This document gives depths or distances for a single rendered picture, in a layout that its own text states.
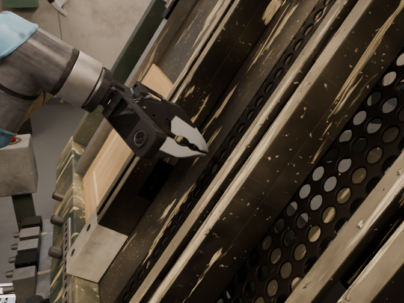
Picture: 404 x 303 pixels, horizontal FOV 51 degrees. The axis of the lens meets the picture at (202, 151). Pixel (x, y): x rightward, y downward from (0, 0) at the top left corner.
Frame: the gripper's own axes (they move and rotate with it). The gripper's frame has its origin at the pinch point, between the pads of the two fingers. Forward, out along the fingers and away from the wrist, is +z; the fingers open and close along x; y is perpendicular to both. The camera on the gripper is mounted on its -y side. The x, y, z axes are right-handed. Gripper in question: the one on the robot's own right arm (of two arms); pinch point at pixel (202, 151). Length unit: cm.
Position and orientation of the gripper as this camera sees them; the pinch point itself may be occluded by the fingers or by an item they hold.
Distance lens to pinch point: 70.3
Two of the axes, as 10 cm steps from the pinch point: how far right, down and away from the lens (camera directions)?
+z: 7.8, 4.3, 4.5
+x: -5.6, 8.0, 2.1
